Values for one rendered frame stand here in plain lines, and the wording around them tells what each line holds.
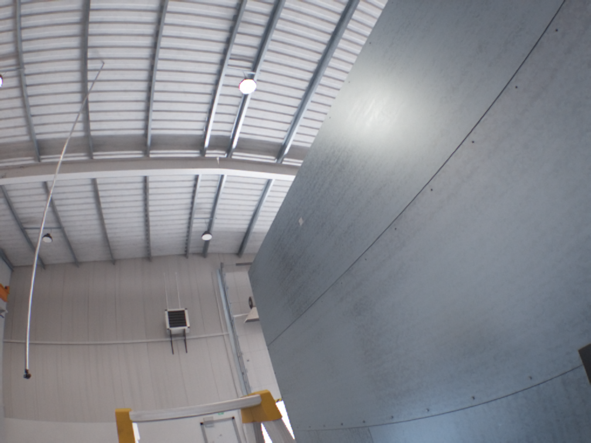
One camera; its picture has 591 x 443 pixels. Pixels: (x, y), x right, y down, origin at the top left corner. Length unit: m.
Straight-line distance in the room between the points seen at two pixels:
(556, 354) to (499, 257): 0.25
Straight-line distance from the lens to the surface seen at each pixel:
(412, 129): 0.86
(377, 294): 0.96
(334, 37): 6.80
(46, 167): 7.85
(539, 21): 0.77
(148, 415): 0.66
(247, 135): 7.64
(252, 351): 10.41
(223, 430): 9.96
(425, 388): 0.91
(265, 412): 0.69
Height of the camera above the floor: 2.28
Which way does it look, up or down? 32 degrees up
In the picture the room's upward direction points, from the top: 20 degrees counter-clockwise
